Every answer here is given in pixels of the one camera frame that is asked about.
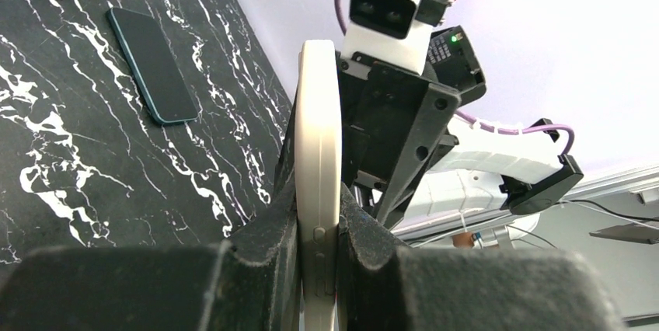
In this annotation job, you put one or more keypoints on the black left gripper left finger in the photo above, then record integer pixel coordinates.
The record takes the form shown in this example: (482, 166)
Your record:
(247, 282)

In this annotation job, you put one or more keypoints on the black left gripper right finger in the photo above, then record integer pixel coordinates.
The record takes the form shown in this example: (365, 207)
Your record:
(384, 284)

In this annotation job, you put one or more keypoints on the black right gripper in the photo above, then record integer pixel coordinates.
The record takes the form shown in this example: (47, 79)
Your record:
(393, 122)

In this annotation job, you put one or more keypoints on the phone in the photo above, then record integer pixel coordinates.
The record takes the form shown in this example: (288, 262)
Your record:
(153, 66)
(318, 160)

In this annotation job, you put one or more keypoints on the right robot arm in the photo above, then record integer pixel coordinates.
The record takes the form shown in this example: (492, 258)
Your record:
(479, 166)

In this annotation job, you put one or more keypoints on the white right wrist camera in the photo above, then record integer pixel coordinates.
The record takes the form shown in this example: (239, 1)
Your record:
(396, 32)

